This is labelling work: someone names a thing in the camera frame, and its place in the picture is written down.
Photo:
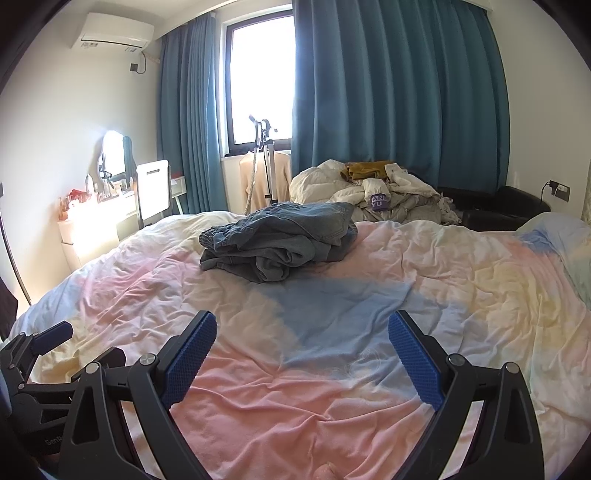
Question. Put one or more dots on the vanity mirror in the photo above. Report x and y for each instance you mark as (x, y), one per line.
(114, 152)

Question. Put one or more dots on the blue denim pants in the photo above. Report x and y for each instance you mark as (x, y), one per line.
(286, 240)

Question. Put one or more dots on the wall socket with plug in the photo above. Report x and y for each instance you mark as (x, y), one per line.
(561, 190)

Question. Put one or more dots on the mustard yellow cloth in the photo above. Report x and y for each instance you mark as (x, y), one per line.
(364, 170)

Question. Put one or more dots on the narrow blue curtain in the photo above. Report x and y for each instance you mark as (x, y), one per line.
(189, 129)

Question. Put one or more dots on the white backed chair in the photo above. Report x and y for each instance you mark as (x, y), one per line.
(152, 184)

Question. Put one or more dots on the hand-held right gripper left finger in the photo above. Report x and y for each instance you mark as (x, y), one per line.
(189, 364)

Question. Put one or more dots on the garment steamer stand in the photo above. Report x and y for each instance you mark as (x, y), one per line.
(267, 138)

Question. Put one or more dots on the metal clothes rack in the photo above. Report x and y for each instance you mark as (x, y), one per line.
(21, 277)

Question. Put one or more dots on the black framed window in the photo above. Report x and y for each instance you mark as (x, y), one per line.
(261, 83)

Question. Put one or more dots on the white air conditioner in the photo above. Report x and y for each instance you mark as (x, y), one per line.
(115, 30)

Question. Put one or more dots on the beige hanging garment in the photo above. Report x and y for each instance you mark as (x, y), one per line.
(254, 184)

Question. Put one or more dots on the pastel patchwork duvet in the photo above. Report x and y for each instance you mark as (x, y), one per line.
(323, 318)

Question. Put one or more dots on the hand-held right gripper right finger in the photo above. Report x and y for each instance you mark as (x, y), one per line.
(415, 364)

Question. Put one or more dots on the red decoration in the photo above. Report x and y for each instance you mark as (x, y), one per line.
(79, 196)

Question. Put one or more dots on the purple printed cloth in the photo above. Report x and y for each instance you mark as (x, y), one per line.
(379, 203)

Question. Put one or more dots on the wide blue curtain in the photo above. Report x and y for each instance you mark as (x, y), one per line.
(392, 92)

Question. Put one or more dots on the pile of white bedding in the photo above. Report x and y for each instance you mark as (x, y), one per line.
(323, 184)

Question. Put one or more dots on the white dressing table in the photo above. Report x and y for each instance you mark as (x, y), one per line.
(92, 230)

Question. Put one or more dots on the row of cosmetic bottles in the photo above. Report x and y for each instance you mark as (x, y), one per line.
(111, 187)

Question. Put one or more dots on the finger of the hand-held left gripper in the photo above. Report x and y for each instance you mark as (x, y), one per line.
(53, 333)
(108, 357)

